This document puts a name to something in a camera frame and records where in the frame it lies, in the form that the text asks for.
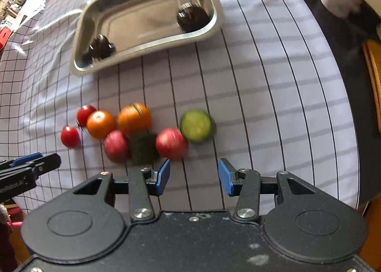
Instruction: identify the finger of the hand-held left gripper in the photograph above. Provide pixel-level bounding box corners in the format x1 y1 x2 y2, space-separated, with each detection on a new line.
29 153 62 176
0 152 45 171

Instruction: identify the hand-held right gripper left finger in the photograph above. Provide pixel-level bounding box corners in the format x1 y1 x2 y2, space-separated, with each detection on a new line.
73 159 171 221

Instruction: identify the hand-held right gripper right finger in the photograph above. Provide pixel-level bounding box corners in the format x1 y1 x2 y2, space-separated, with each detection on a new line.
217 157 316 221

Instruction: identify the red cherry tomato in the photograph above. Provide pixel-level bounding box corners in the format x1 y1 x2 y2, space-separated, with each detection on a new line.
76 105 97 127
60 126 81 149

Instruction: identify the dark green cucumber piece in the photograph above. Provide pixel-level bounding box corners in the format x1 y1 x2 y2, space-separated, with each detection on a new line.
129 132 160 166

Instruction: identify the cucumber piece with cut face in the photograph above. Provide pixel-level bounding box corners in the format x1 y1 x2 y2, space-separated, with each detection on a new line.
180 109 216 143

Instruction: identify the small orange mandarin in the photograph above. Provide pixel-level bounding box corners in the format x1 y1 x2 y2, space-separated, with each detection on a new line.
86 110 116 139

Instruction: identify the large orange mandarin with stem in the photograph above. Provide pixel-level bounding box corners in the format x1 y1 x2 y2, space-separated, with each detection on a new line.
117 103 152 136

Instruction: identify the stainless steel tray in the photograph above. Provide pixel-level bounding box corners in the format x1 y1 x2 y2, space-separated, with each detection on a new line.
69 0 226 78

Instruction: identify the red box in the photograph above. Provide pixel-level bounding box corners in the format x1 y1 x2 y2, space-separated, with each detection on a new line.
0 29 14 50

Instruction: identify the dark round fruit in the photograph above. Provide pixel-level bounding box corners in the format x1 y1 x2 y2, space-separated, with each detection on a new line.
176 3 209 32
85 34 116 60

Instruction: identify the wooden chair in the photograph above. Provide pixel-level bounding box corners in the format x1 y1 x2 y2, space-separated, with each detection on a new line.
361 39 381 133

